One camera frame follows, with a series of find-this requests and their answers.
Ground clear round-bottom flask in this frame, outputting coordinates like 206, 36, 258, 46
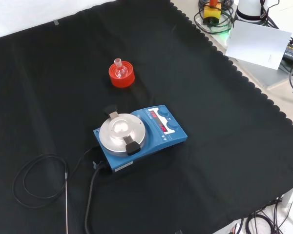
114, 58, 127, 78

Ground orange ribbed flask stand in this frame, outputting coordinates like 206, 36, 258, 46
108, 61, 135, 88

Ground heater with blue base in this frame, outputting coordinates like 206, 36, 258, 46
93, 104, 188, 174

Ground black cloth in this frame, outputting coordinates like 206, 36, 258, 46
0, 0, 293, 234

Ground yellow stop button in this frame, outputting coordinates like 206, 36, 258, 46
203, 0, 222, 25

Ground pale board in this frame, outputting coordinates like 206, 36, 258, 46
225, 19, 293, 71

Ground thick black power cable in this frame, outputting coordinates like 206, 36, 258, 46
84, 162, 105, 234

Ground black cables by stop button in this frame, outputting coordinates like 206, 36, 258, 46
193, 0, 235, 35

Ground steel probe with black cable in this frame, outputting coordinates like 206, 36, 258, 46
12, 147, 96, 234

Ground grey base plate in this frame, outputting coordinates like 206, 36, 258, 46
230, 57, 293, 89

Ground black floor cables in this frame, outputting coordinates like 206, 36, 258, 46
244, 195, 293, 234

